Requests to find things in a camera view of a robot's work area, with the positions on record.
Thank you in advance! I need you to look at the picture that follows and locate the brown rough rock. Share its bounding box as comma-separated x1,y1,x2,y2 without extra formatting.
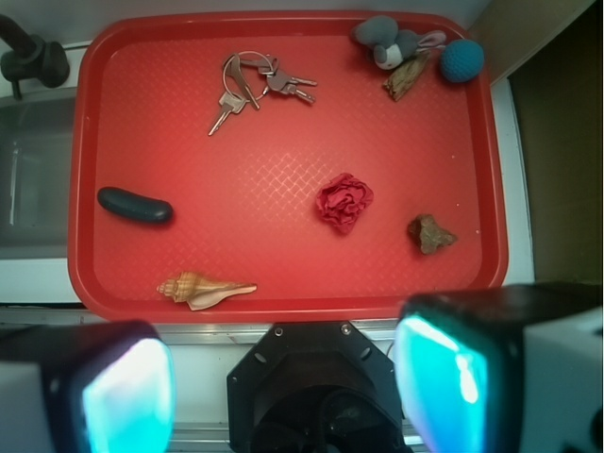
408,214,458,255

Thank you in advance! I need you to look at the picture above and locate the blue crocheted ball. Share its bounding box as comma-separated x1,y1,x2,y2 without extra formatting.
440,40,484,83

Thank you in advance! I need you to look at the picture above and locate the grey plush mouse toy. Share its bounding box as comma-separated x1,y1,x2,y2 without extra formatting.
351,15,446,70

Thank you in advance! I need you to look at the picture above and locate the smooth black oblong stone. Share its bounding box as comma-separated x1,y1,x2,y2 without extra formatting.
97,187,174,224

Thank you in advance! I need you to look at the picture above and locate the stainless steel sink basin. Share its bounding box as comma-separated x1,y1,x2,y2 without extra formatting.
1,89,76,260

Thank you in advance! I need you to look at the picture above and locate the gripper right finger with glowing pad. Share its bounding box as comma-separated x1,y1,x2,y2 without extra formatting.
394,282,603,452

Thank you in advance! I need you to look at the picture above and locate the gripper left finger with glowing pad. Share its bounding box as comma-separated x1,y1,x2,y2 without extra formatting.
1,321,176,452

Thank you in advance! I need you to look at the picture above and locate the red plastic tray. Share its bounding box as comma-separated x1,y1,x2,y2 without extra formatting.
68,11,508,324

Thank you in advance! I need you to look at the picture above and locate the crumpled red paper ball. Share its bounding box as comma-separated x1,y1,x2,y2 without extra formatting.
315,173,375,235

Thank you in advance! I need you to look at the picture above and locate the dark sink faucet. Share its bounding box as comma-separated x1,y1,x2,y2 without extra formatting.
1,14,71,101

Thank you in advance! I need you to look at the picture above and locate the piece of brown wood bark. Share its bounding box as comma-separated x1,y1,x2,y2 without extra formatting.
382,51,430,102

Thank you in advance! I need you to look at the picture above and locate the striped spiral seashell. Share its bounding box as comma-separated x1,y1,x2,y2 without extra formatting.
157,271,258,311

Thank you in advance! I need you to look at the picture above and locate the black octagonal mount base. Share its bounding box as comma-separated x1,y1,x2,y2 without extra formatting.
226,322,411,452

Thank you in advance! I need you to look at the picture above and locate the bunch of metal keys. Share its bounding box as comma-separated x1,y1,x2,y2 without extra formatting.
208,50,318,137

